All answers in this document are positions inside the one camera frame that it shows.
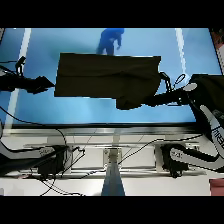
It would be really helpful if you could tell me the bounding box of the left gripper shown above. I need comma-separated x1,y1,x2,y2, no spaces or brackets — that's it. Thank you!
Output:
27,75,56,95

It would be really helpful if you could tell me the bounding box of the dark olive garment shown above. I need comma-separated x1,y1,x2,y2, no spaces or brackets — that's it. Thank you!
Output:
54,52,164,111

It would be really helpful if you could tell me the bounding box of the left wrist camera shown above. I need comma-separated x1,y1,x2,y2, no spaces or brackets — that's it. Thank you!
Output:
14,55,28,77

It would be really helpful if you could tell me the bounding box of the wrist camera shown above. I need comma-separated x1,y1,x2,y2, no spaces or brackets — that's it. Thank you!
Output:
14,55,28,77
159,71,174,94

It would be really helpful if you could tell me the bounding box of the black cable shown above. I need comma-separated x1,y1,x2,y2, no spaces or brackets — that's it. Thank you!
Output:
172,73,188,90
0,105,70,148
116,133,205,166

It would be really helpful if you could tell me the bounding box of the silver frame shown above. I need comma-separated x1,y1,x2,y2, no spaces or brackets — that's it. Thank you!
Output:
0,124,224,197

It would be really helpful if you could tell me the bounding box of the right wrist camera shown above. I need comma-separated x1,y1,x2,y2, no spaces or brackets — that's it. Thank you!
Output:
159,71,174,94

